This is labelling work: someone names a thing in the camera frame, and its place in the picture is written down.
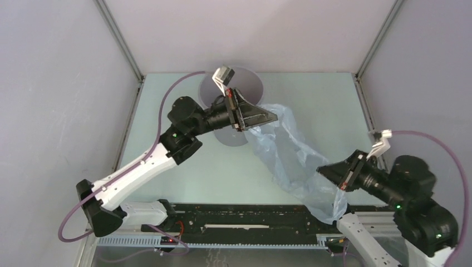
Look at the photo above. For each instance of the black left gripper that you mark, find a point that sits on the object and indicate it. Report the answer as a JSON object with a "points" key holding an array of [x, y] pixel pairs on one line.
{"points": [[242, 114]]}

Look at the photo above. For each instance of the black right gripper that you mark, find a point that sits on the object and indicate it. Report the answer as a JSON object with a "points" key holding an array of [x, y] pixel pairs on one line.
{"points": [[343, 173]]}

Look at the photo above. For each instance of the translucent blue trash bag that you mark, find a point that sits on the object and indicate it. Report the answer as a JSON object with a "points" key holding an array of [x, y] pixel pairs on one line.
{"points": [[293, 163]]}

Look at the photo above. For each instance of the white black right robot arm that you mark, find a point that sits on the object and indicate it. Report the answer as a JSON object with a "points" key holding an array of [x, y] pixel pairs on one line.
{"points": [[430, 231]]}

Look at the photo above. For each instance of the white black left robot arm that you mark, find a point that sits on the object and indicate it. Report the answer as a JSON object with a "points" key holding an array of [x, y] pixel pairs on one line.
{"points": [[103, 201]]}

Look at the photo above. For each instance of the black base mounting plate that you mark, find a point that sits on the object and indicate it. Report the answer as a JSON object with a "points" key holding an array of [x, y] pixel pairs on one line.
{"points": [[266, 224]]}

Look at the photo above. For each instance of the small electronics board with LEDs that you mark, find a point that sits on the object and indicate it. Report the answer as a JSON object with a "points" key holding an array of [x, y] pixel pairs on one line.
{"points": [[168, 241]]}

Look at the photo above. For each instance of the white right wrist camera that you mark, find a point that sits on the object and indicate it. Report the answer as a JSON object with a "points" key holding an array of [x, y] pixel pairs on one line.
{"points": [[380, 143]]}

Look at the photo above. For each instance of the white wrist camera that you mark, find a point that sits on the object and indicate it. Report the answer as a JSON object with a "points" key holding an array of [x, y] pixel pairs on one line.
{"points": [[222, 77], [380, 143]]}

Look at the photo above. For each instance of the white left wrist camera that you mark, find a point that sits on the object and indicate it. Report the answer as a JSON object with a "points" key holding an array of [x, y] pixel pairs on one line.
{"points": [[222, 77]]}

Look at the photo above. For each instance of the light blue cable duct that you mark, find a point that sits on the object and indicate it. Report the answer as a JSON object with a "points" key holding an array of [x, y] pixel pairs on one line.
{"points": [[158, 241]]}

